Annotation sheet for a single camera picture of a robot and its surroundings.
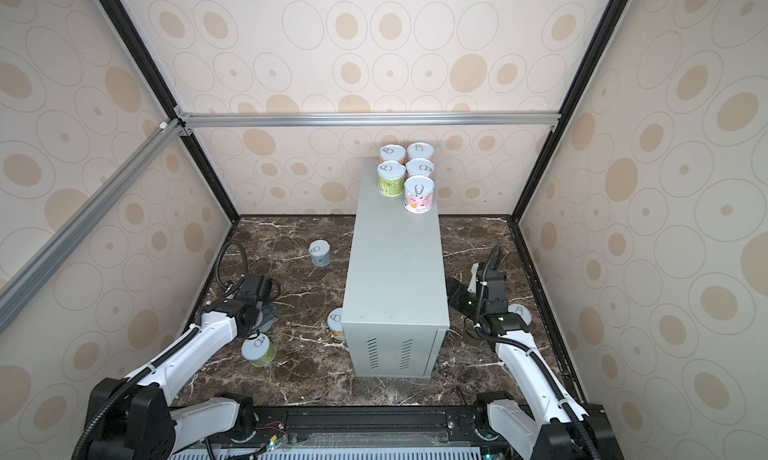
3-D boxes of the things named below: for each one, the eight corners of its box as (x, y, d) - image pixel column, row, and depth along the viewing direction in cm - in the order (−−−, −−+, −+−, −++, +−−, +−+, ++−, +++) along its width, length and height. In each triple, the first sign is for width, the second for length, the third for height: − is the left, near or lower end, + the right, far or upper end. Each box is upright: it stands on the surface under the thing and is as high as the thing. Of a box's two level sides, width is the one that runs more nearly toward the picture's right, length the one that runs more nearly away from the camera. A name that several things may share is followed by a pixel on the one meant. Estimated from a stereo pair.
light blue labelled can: (310, 266, 107) (306, 256, 102) (313, 249, 112) (310, 238, 107) (330, 266, 107) (327, 256, 102) (333, 249, 112) (330, 238, 107)
